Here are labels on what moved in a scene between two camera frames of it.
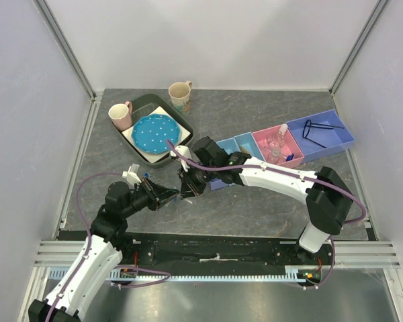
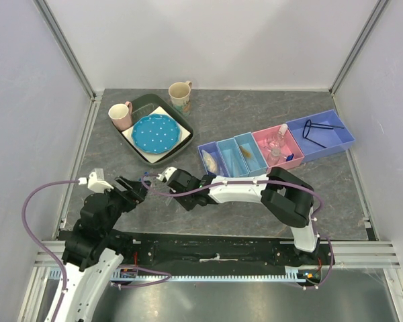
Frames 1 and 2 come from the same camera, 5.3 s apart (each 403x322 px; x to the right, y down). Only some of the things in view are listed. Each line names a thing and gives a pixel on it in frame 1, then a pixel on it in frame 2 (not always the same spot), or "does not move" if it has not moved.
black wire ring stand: (308, 125) does not move
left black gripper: (156, 194) to (136, 194)
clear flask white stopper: (283, 129) does not move
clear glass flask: (274, 156) does not move
